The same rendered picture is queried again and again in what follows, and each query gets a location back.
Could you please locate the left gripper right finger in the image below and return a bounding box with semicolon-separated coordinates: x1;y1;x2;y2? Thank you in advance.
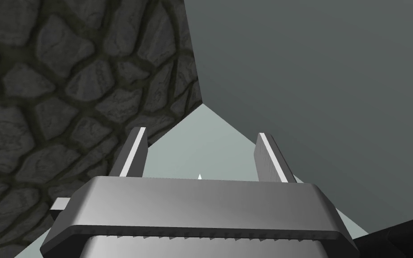
253;132;297;184

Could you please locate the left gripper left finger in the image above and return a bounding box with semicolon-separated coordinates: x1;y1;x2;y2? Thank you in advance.
109;127;149;178

